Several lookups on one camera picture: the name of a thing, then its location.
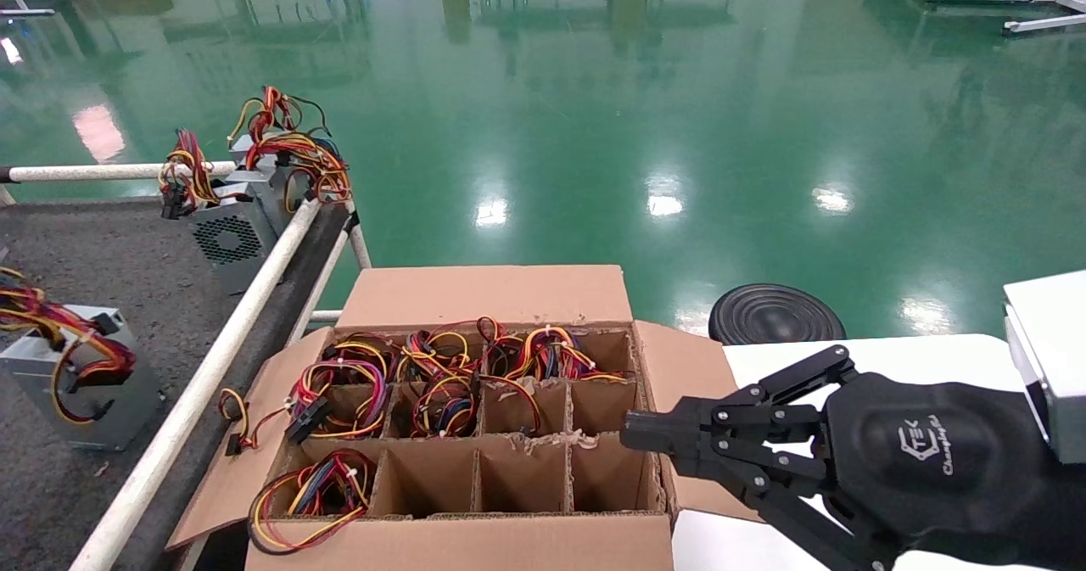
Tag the cardboard box with dividers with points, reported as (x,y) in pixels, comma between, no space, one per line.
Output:
(492,295)

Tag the dark grey foam mat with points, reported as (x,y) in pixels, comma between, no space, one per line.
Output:
(144,282)

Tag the black round ribbed disc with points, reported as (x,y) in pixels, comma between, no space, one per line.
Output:
(772,312)

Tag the white pipe cart frame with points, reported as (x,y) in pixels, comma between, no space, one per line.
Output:
(199,384)

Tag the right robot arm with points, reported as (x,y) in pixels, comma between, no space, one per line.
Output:
(1065,520)

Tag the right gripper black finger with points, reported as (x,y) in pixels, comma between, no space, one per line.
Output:
(764,469)
(764,418)

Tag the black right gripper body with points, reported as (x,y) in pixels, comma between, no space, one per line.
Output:
(933,461)

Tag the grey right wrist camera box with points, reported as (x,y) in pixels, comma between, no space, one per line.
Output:
(1052,359)

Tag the grey power supply fan grille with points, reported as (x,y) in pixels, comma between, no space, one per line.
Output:
(225,240)

